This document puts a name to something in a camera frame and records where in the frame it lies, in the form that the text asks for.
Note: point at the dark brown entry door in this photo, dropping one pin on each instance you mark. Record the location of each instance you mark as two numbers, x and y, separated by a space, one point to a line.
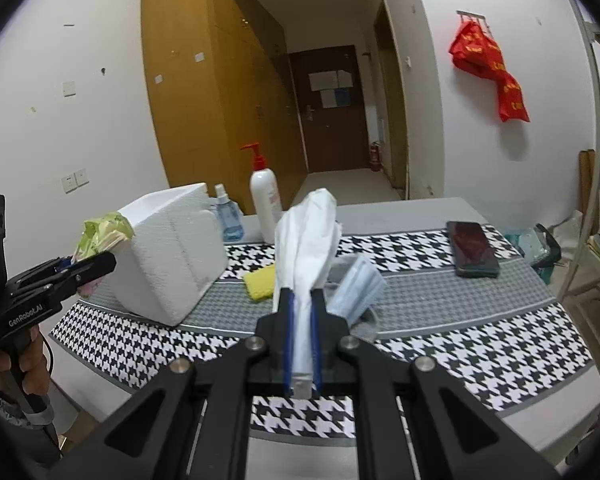
330 135

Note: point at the red fire extinguisher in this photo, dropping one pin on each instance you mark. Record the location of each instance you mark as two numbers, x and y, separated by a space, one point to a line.
375 157

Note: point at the person's left hand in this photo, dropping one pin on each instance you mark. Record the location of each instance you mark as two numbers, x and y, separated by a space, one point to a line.
40 370

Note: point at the metal wall hook rack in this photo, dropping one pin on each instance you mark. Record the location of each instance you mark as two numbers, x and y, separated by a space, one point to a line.
472 14

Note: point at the white foam box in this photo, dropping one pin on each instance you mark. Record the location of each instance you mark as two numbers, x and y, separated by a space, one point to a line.
170 260

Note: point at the green tissue packet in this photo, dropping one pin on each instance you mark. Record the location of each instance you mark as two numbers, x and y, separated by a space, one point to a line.
105 232

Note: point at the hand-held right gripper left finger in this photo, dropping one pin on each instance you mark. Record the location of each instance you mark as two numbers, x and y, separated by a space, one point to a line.
288 340

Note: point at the blue face mask pack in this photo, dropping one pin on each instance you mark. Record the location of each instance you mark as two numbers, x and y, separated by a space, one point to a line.
355 285

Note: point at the black smartphone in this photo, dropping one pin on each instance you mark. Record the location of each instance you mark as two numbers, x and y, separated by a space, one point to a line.
472 250

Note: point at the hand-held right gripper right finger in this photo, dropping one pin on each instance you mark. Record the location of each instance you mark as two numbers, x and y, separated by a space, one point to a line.
316 345

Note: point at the white wall socket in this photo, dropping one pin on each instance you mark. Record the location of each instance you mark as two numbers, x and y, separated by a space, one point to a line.
69 182
82 176

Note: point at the houndstooth tablecloth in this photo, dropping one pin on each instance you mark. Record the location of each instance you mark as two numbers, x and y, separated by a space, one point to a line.
480 310

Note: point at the yellow foam net sleeve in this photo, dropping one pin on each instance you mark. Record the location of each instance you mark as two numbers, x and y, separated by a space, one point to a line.
260 282

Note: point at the white red pump lotion bottle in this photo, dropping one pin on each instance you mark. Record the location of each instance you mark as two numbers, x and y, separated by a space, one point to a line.
265 200

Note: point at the brown side door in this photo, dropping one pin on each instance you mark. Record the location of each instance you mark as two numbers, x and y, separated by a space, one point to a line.
392 110

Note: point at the white wall switch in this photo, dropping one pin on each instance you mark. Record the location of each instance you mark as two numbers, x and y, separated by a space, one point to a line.
69 89

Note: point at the blue spray bottle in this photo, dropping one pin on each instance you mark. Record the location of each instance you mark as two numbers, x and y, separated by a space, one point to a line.
230 220

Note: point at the red printed hanging bag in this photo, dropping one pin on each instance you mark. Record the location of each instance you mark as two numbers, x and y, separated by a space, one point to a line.
510 95

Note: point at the white tissue paper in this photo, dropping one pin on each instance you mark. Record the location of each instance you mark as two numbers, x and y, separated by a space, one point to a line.
305 240

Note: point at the small white paper notice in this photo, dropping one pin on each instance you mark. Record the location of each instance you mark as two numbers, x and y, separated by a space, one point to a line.
328 99

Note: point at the blue paper notice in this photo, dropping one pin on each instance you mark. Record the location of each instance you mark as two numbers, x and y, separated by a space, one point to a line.
343 98

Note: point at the wooden wardrobe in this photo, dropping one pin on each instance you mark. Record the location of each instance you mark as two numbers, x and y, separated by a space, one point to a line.
205 85

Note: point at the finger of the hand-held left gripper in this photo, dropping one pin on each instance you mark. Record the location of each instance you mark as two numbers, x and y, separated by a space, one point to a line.
92 267
55 264

